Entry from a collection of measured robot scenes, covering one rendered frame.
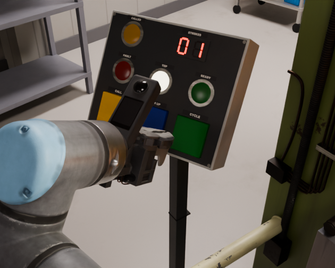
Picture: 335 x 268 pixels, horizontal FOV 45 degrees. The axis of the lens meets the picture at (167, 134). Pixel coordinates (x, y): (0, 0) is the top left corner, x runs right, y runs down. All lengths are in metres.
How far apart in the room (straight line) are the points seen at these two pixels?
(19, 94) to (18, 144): 2.38
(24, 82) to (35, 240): 2.53
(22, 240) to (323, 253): 0.57
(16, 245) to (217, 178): 1.86
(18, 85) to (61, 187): 2.50
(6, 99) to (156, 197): 1.23
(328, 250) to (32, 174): 0.59
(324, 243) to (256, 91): 2.37
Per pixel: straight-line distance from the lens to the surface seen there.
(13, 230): 0.49
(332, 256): 0.85
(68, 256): 0.47
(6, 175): 0.47
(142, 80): 0.63
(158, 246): 1.94
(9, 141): 0.46
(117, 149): 0.54
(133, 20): 0.95
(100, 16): 3.99
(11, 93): 2.87
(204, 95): 0.84
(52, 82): 2.92
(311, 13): 0.94
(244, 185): 2.26
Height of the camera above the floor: 1.51
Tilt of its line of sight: 36 degrees down
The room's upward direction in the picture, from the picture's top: straight up
